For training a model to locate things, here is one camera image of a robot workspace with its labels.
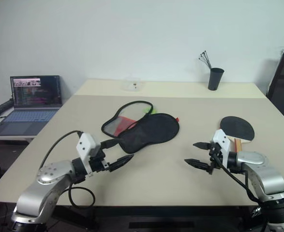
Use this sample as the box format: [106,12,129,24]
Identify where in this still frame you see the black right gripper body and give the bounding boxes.
[207,142,223,175]

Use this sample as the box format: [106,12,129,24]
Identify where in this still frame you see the black table tennis paddle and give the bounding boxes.
[219,116,256,152]

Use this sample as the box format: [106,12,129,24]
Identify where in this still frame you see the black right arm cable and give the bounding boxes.
[213,154,262,206]

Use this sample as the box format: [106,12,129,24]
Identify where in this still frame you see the black red paddle case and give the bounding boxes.
[101,101,181,154]

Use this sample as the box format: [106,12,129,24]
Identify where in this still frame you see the black plastic cup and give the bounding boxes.
[207,67,225,92]

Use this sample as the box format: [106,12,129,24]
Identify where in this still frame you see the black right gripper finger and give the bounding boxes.
[184,158,209,171]
[193,142,212,150]

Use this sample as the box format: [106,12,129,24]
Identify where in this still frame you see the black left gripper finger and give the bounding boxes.
[100,138,120,151]
[108,154,135,173]

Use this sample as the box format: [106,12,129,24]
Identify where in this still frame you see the black power strip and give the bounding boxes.
[0,99,14,117]

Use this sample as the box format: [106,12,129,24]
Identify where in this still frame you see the black office chair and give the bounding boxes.
[266,49,284,132]

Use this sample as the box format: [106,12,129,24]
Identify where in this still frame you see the open grey laptop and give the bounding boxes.
[0,75,64,136]

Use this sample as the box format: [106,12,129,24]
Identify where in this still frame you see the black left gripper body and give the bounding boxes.
[88,148,110,174]

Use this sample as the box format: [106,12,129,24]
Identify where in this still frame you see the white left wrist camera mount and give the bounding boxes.
[75,132,102,175]

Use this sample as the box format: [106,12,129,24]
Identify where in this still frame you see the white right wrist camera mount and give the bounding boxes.
[211,129,231,169]

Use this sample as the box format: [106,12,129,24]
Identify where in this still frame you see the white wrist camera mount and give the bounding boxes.
[75,132,102,175]
[211,129,231,169]

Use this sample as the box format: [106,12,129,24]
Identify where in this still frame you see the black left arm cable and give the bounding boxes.
[38,130,96,209]

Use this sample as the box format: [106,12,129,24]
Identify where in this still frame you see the black table frame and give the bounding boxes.
[49,205,261,232]

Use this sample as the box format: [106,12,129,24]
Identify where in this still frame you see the clear plastic container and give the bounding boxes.
[121,77,143,92]

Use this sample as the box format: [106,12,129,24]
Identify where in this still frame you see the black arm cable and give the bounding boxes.
[213,154,262,206]
[38,130,96,209]

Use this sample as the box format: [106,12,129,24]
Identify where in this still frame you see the black cable ties bundle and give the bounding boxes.
[197,50,213,70]

